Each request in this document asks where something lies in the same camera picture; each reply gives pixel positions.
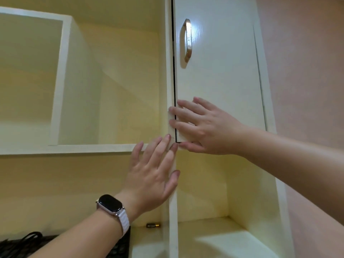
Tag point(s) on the person's right thumb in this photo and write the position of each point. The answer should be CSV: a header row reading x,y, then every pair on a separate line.
x,y
192,148

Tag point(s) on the black keyboard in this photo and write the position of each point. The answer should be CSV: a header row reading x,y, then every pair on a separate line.
x,y
118,248

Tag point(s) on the person's left thumb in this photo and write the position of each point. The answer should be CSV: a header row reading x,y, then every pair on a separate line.
x,y
173,184

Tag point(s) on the white cabinet door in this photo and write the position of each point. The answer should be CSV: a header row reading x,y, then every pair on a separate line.
x,y
223,64

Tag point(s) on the person's right hand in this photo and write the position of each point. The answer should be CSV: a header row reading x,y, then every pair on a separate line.
x,y
217,131

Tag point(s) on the person's right forearm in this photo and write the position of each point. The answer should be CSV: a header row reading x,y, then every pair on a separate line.
x,y
298,169

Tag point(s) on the person's left hand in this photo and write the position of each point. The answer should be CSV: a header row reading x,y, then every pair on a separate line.
x,y
150,185

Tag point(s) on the person's right middle finger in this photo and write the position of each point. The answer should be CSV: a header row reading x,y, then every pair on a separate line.
x,y
185,115

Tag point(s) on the person's left forearm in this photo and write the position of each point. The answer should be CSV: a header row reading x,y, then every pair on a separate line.
x,y
88,236

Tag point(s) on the black and gold battery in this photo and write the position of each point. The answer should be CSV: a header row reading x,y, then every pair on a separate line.
x,y
153,225

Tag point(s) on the person's left middle finger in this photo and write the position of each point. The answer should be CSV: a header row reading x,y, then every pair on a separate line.
x,y
162,150

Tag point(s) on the person's left little finger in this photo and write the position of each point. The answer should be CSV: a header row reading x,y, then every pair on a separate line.
x,y
136,157

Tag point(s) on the cream wooden wall cabinet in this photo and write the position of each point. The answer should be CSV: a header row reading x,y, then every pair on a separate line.
x,y
80,149

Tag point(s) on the smartwatch with white band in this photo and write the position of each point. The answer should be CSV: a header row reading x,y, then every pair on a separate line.
x,y
110,204

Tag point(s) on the person's right little finger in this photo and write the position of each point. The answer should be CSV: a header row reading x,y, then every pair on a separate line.
x,y
207,104

